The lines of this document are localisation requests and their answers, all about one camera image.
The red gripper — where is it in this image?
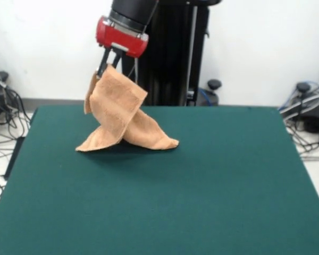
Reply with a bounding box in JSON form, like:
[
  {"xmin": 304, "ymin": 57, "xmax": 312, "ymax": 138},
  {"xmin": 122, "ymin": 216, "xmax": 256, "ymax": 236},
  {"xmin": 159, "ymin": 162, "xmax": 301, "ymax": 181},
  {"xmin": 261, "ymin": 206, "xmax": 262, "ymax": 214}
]
[{"xmin": 95, "ymin": 16, "xmax": 149, "ymax": 80}]

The tan terry towel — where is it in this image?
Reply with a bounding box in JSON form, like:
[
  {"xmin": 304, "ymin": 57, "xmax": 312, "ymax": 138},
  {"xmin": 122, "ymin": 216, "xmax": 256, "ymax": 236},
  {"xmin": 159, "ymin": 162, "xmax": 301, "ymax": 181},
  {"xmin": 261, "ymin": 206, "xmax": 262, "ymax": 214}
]
[{"xmin": 74, "ymin": 65, "xmax": 179, "ymax": 154}]

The dark green table cloth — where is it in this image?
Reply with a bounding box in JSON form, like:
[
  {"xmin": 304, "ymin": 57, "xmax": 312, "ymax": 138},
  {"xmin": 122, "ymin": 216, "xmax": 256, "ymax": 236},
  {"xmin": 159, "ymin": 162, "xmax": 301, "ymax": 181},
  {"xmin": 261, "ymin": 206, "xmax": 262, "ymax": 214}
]
[{"xmin": 0, "ymin": 105, "xmax": 319, "ymax": 255}]

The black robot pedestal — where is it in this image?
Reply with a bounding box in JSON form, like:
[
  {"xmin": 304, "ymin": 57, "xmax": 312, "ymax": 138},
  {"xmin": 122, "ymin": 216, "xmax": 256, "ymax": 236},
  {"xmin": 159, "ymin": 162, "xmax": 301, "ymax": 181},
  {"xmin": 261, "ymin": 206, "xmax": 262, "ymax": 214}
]
[{"xmin": 119, "ymin": 0, "xmax": 223, "ymax": 107}]

